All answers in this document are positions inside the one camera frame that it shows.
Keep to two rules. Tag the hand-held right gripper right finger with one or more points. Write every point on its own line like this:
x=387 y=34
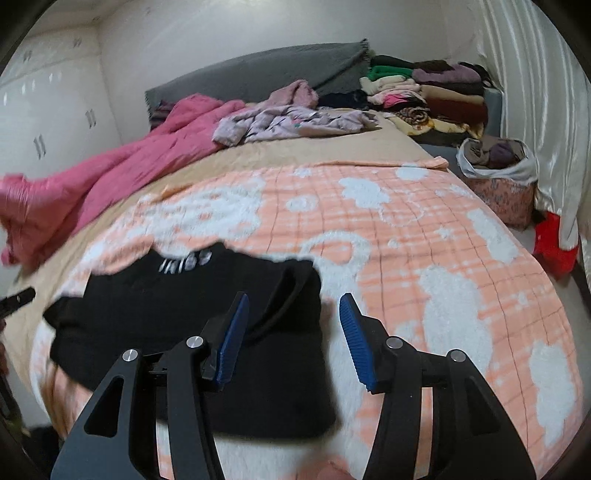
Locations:
x=358 y=346

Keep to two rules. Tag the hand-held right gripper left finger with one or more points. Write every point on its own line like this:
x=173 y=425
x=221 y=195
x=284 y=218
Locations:
x=233 y=341

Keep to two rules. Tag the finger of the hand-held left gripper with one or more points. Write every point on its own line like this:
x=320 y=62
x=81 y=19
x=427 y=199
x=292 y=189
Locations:
x=18 y=297

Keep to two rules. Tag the black sweater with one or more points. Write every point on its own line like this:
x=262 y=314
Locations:
x=152 y=314

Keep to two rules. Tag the pile of folded clothes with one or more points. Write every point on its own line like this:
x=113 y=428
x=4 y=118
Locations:
x=438 y=97

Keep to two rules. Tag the person's right hand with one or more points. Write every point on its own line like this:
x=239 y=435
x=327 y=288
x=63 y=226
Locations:
x=333 y=474

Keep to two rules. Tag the orange checked blanket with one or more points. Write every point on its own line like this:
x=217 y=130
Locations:
x=415 y=230

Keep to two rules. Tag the pink quilt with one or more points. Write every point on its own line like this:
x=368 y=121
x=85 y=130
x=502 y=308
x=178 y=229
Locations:
x=115 y=170

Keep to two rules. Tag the beige bed sheet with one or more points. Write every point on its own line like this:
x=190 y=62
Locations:
x=258 y=152

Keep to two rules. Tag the white wardrobe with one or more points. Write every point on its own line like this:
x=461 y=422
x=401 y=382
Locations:
x=51 y=101

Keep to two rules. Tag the floral storage basket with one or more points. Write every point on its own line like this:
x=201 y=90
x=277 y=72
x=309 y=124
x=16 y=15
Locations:
x=503 y=201

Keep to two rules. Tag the red bag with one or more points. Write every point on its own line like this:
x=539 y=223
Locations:
x=554 y=244

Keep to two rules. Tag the lilac crumpled garment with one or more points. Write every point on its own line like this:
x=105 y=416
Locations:
x=286 y=122

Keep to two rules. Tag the striped pillow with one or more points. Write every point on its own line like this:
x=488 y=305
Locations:
x=161 y=114

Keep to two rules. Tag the navy garment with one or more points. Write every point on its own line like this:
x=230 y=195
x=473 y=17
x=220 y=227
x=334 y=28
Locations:
x=344 y=99

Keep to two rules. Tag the pink fuzzy garment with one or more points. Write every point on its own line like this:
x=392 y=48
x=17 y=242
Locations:
x=295 y=94

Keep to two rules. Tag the grey headboard cover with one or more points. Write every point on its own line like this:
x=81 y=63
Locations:
x=258 y=69

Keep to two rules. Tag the white satin curtain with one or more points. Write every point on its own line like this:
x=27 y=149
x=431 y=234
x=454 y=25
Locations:
x=535 y=101

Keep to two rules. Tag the grey bed frame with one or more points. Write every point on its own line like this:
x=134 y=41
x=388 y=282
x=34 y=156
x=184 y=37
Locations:
x=494 y=110

